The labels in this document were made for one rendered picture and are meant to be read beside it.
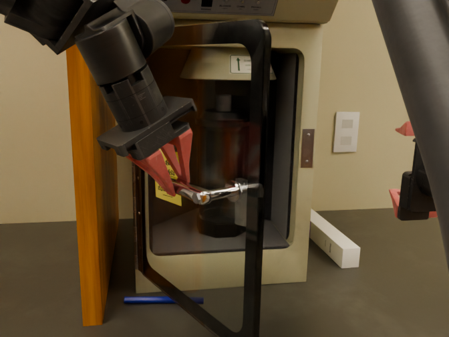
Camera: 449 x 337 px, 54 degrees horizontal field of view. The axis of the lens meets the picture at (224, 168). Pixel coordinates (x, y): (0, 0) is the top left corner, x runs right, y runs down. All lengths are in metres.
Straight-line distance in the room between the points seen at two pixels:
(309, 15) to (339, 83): 0.55
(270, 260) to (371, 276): 0.21
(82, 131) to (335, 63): 0.80
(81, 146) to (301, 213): 0.41
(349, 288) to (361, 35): 0.70
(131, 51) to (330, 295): 0.57
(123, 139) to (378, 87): 0.97
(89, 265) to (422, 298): 0.58
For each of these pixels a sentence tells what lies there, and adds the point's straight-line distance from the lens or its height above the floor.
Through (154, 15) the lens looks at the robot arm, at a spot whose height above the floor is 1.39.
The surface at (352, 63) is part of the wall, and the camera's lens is 1.30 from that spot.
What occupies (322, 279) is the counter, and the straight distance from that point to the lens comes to 0.91.
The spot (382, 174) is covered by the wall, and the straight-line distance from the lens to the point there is 1.39.
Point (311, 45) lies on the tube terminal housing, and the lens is 0.79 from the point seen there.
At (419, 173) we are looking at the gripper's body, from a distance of 0.65.
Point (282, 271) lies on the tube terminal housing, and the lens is 0.87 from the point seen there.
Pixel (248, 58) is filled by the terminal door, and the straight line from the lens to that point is 0.48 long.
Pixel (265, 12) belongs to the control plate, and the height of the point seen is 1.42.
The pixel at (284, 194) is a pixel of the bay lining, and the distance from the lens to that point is 0.87.
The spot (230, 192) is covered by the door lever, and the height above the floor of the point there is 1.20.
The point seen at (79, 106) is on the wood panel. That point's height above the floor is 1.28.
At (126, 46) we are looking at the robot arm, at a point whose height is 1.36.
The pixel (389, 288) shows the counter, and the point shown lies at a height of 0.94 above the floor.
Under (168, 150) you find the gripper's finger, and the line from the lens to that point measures 0.54.
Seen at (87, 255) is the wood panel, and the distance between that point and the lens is 0.71.
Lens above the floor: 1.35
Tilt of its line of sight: 13 degrees down
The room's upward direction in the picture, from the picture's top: 1 degrees clockwise
